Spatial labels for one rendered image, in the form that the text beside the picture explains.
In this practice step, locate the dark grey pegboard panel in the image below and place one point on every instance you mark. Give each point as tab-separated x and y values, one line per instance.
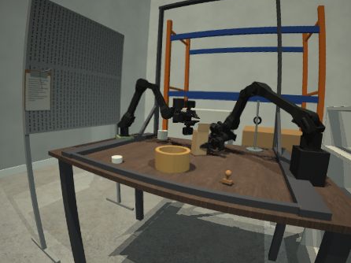
78	100
60	37

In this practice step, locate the white ruled paper sheet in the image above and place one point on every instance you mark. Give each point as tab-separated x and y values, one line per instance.
37	93

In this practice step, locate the brown cardboard box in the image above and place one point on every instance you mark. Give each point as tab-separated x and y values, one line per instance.
200	137

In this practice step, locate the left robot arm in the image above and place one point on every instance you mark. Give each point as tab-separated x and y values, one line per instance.
305	119

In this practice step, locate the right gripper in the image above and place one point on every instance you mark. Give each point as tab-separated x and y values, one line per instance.
187	117

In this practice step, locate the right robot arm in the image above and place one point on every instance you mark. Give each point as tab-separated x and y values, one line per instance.
166	112

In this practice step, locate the black metal gantry frame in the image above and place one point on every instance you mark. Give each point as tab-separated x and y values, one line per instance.
155	110

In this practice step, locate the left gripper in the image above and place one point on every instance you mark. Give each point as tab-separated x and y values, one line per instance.
213	143

